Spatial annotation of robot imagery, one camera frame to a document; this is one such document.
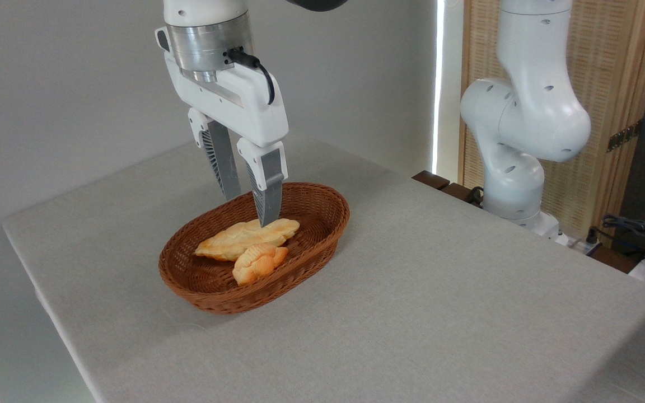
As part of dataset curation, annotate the metal screen hinge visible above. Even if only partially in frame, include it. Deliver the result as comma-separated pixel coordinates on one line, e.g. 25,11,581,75
607,120,643,153

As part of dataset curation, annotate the grey tablecloth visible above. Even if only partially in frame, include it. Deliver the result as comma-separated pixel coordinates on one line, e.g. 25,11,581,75
2,134,645,403

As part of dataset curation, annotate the brown wicker basket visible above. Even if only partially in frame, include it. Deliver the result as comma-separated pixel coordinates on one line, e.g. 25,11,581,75
158,182,350,315

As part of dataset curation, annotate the woven wooden folding screen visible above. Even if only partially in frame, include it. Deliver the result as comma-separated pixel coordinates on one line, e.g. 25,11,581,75
458,0,645,247

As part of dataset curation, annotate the long flat bread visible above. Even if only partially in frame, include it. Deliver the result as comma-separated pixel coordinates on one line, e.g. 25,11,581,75
194,218,301,263

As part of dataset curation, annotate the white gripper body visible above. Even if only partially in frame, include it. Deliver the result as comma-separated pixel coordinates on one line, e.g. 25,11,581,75
155,27,290,148

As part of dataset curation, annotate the white power strip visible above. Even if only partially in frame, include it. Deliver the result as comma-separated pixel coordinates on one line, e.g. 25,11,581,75
557,234,603,256

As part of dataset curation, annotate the black cable bundle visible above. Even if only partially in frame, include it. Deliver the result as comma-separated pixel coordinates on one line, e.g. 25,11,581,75
597,214,645,264

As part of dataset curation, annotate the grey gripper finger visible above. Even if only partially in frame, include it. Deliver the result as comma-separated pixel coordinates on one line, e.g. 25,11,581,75
188,107,242,202
237,138,288,228

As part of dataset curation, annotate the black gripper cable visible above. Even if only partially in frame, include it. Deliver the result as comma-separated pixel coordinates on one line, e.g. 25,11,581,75
227,49,275,106

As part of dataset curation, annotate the small round bread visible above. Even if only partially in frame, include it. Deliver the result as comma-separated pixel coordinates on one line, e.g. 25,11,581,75
232,242,289,287

